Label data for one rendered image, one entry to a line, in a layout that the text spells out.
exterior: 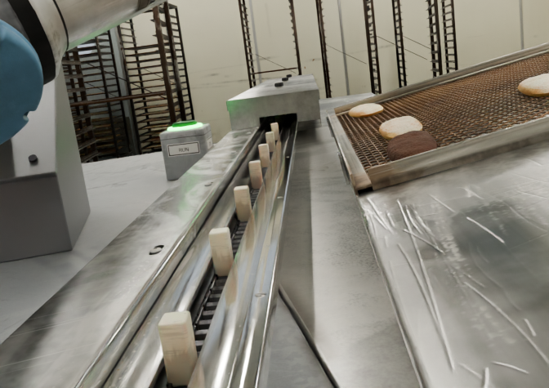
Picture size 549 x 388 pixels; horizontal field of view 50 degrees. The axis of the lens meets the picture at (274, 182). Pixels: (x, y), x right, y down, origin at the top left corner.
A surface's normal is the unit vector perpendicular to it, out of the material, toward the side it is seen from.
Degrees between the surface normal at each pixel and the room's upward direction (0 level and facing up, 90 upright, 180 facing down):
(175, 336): 90
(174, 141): 90
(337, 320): 0
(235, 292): 0
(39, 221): 90
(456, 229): 10
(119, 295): 0
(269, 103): 90
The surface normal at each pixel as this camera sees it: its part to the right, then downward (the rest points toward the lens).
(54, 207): 0.20, 0.17
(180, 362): -0.05, 0.20
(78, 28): 0.70, 0.66
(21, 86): 0.62, 0.62
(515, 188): -0.29, -0.94
